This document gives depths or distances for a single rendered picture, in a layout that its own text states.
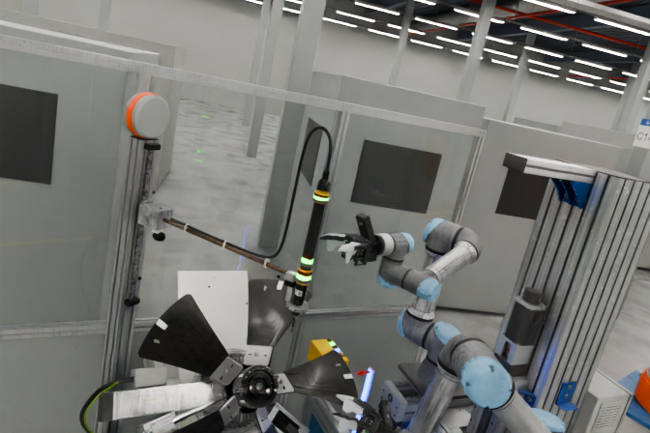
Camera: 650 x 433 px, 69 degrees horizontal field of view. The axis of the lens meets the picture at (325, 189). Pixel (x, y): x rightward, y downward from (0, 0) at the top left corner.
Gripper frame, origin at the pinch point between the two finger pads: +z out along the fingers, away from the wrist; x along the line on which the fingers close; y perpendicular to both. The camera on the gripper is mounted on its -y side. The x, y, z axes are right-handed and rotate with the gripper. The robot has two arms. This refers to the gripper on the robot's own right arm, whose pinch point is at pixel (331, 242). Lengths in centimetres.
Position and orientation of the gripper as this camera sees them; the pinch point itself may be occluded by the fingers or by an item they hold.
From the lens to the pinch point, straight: 145.1
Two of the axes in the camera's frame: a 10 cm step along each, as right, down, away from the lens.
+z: -7.8, -0.3, -6.2
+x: -5.9, -3.0, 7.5
